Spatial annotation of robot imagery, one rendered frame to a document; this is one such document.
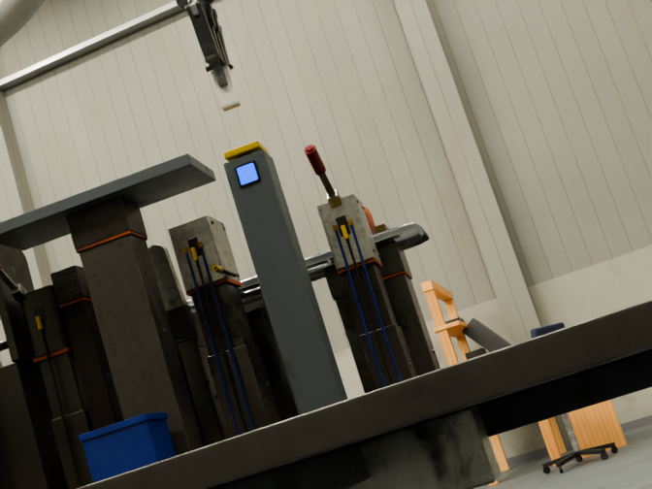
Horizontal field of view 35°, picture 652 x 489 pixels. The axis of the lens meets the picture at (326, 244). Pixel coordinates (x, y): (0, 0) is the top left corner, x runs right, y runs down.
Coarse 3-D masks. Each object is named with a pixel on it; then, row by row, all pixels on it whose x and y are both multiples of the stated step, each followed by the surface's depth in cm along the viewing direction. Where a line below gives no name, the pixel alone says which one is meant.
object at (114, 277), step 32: (96, 224) 168; (128, 224) 167; (96, 256) 168; (128, 256) 167; (96, 288) 167; (128, 288) 166; (128, 320) 165; (160, 320) 167; (128, 352) 164; (160, 352) 163; (128, 384) 164; (160, 384) 163; (128, 416) 163; (192, 416) 167; (192, 448) 162
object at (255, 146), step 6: (246, 144) 166; (252, 144) 166; (258, 144) 166; (228, 150) 166; (234, 150) 166; (240, 150) 166; (246, 150) 166; (252, 150) 167; (258, 150) 168; (264, 150) 169; (228, 156) 166; (234, 156) 167; (240, 156) 168
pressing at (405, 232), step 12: (396, 228) 187; (408, 228) 187; (420, 228) 188; (384, 240) 194; (396, 240) 198; (408, 240) 202; (420, 240) 204; (324, 252) 189; (312, 264) 196; (312, 276) 207; (324, 276) 207; (240, 288) 191; (192, 300) 193; (252, 300) 210; (192, 312) 207
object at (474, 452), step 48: (576, 384) 236; (624, 384) 233; (432, 432) 217; (480, 432) 216; (240, 480) 157; (288, 480) 175; (336, 480) 198; (384, 480) 219; (432, 480) 216; (480, 480) 213
